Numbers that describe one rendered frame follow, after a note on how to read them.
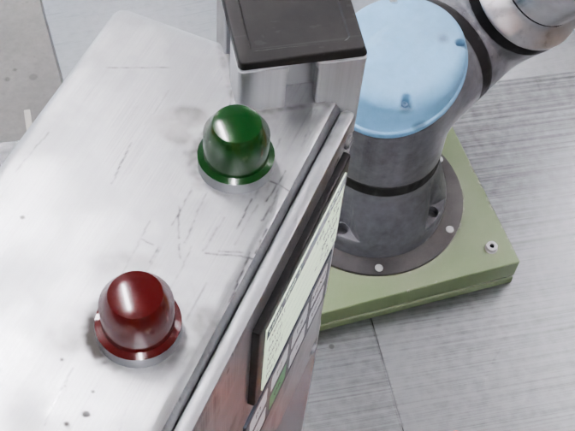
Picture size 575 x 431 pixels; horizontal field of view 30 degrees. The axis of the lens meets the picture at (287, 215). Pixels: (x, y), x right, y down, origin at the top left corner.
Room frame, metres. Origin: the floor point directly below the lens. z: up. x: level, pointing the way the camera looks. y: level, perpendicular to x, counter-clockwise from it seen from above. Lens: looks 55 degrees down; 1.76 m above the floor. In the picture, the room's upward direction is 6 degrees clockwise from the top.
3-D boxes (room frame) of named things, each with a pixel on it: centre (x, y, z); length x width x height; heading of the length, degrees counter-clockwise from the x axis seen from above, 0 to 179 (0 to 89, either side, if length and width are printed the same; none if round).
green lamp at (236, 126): (0.22, 0.02, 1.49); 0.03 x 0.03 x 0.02
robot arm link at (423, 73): (0.65, -0.09, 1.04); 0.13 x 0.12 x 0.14; 143
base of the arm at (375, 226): (0.65, -0.08, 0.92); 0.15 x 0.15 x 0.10
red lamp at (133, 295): (0.15, 0.04, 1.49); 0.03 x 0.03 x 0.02
